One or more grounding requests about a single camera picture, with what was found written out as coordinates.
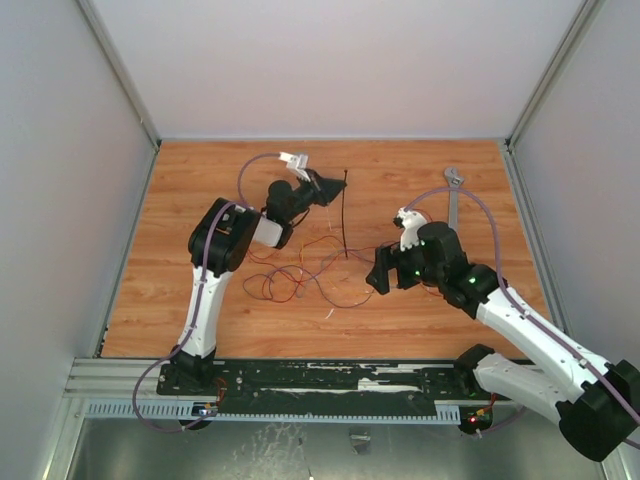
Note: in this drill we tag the aluminium corner post left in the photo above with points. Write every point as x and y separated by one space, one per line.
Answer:
97 25

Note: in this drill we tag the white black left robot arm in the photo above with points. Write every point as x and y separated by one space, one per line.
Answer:
218 246

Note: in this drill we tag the aluminium corner post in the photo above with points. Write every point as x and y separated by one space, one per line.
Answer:
97 25
569 43

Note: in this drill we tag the silver adjustable wrench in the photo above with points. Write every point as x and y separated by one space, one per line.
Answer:
454 181

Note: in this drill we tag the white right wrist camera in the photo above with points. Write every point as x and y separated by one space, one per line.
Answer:
410 221

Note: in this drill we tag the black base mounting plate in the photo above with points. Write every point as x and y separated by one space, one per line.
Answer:
327 389

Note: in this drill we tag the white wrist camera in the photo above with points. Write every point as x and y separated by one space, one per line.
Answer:
410 221
296 164

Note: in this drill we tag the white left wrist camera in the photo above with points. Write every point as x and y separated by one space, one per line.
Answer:
296 164

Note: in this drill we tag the aluminium corner post right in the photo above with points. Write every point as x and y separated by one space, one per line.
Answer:
569 43

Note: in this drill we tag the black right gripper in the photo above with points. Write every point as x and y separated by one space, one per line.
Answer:
392 268

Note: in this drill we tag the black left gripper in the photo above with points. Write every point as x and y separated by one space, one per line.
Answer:
331 189

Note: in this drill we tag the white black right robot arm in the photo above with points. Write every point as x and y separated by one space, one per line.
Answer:
594 402

